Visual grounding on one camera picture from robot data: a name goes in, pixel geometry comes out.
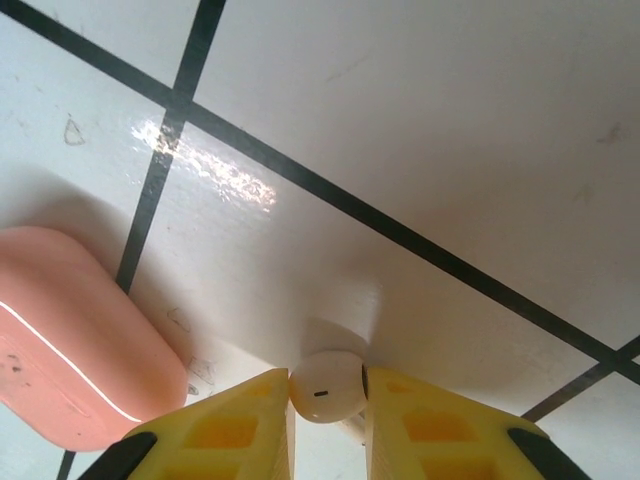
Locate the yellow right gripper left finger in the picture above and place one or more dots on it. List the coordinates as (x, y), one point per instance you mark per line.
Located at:
(220, 440)

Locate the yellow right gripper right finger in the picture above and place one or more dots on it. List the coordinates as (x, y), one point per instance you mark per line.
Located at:
(440, 440)

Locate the pink earbud charging case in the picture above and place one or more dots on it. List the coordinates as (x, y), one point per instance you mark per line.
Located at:
(75, 340)

